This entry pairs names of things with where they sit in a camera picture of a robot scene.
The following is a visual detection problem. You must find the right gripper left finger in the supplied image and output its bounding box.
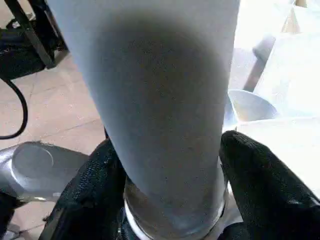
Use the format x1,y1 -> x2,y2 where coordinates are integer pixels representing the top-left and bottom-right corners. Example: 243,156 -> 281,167
44,138 -> 127,240

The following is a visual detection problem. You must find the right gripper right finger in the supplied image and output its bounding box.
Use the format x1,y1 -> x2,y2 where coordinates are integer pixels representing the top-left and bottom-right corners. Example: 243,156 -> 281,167
218,130 -> 320,240

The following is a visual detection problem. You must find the white plastic table top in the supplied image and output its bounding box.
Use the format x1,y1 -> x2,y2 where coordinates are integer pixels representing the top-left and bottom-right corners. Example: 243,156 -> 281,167
219,0 -> 320,198

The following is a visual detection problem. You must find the white plastic table leg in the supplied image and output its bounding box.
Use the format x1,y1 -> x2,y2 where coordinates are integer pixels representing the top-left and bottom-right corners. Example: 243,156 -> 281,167
47,0 -> 242,237

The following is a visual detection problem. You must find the black bag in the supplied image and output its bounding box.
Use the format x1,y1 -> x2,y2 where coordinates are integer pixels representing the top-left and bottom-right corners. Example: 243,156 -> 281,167
0,18 -> 68,80

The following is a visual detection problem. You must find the black tripod stand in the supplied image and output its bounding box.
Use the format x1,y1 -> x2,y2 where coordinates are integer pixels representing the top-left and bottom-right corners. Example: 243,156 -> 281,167
7,0 -> 57,70

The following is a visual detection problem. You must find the thick black cable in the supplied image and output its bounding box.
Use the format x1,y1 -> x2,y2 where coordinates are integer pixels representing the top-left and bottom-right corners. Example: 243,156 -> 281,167
0,77 -> 28,140

